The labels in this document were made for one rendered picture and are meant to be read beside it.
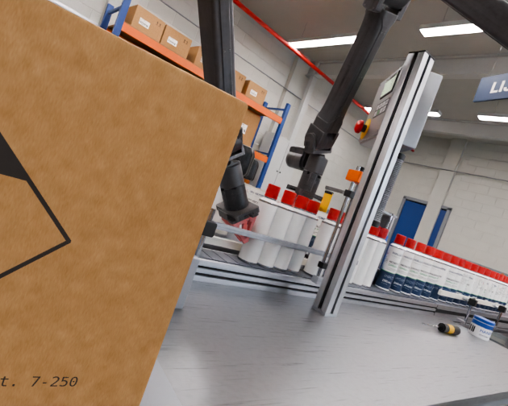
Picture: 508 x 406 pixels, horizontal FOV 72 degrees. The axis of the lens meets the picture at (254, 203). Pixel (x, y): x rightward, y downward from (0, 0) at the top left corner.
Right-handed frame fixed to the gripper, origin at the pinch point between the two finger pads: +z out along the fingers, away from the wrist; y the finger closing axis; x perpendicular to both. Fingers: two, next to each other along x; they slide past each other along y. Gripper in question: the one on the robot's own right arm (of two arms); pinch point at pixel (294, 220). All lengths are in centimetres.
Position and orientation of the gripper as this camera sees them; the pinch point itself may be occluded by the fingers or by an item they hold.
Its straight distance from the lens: 103.9
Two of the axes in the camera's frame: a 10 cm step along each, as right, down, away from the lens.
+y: -7.6, -2.5, -6.0
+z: -3.5, 9.3, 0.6
